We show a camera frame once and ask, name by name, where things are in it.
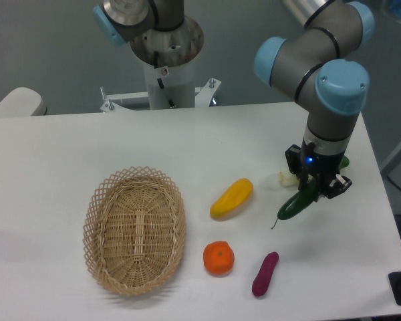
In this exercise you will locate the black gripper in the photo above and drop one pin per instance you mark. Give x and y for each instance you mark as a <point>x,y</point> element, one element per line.
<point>305,162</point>

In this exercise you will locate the green cucumber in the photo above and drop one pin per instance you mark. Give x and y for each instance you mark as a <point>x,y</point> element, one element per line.
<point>299,202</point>

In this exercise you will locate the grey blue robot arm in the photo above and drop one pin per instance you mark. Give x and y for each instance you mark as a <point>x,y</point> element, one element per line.
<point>314,72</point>

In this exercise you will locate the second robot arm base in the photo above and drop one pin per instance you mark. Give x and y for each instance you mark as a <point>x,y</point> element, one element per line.
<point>159,32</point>

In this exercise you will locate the green pepper behind gripper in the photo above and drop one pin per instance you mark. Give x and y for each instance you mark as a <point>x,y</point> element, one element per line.
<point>344,162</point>

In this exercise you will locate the white garlic bulb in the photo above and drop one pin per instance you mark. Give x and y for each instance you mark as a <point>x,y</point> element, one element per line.
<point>287,179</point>

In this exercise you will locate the yellow mango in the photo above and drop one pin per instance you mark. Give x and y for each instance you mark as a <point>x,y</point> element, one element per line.
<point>235,196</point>

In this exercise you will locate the purple sweet potato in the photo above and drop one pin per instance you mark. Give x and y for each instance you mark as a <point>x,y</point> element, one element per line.
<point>263,278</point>

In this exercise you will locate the orange tangerine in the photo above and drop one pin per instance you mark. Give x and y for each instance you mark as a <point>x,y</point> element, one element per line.
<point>218,258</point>

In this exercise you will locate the woven wicker basket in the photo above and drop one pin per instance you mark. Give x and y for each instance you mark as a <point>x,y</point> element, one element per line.
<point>134,231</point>

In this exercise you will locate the white chair armrest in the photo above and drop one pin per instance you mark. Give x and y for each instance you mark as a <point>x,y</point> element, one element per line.
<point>22,102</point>

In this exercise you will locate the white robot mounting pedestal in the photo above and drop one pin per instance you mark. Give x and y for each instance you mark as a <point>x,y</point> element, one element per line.
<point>166,88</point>

